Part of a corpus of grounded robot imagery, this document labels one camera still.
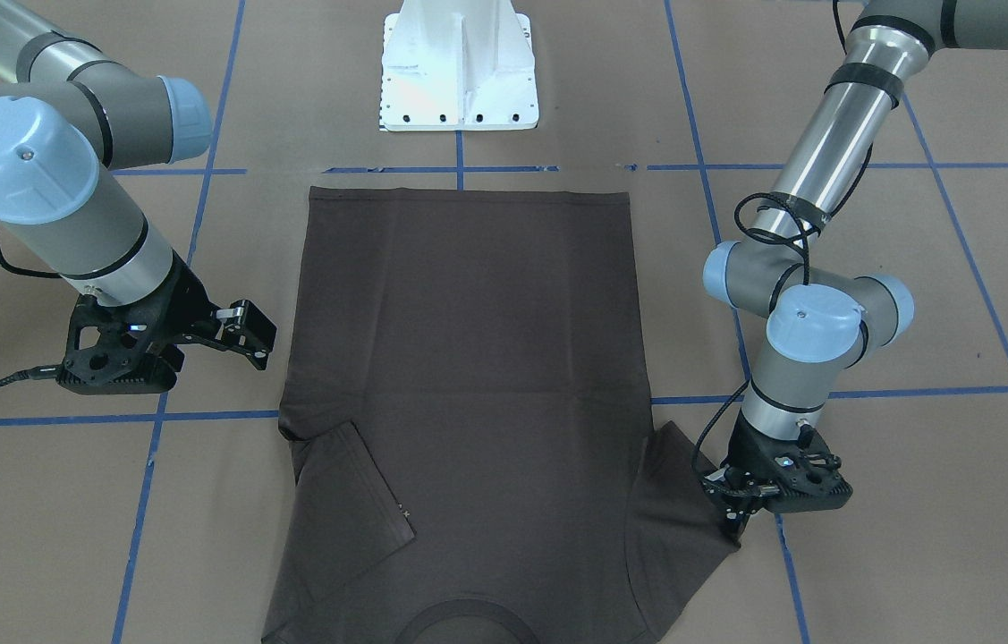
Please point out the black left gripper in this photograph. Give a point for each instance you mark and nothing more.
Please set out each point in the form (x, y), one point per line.
(743, 447)

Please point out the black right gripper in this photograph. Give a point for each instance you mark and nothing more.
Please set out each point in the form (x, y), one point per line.
(184, 303)

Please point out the brown t-shirt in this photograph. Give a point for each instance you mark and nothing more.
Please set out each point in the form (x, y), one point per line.
(468, 410)

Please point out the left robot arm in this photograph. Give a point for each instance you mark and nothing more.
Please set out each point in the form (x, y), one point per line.
(817, 323)

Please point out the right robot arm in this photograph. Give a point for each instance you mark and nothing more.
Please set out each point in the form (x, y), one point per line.
(70, 116)

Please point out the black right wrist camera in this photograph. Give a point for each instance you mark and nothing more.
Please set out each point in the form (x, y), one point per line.
(107, 356)

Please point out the white column pedestal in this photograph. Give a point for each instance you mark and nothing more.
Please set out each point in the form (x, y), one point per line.
(458, 66)

